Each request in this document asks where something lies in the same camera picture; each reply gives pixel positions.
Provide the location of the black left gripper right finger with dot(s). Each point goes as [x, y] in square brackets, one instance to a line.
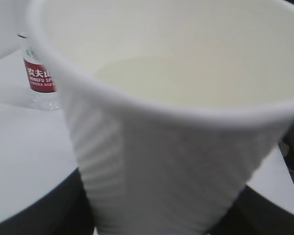
[252, 214]

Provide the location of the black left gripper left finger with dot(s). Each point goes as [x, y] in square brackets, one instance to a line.
[63, 211]

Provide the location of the clear Nongfu Spring water bottle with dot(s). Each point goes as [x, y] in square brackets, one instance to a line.
[41, 82]

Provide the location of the white paper coffee cup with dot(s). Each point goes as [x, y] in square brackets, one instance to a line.
[171, 105]

